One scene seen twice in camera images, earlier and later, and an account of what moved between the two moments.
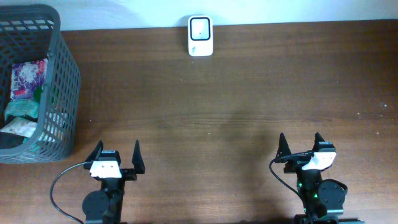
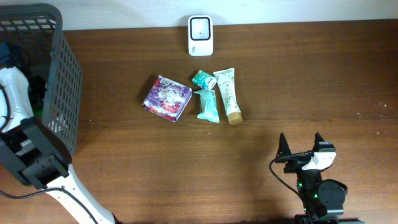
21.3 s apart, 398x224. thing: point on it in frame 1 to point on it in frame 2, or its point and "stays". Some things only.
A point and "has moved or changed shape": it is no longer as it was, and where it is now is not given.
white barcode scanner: [200, 35] stays
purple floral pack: [27, 77] to [166, 98]
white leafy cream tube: [20, 126] has moved or changed shape
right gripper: [282, 156] stays
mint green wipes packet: [28, 107] has moved or changed shape
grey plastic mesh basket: [33, 32] stays
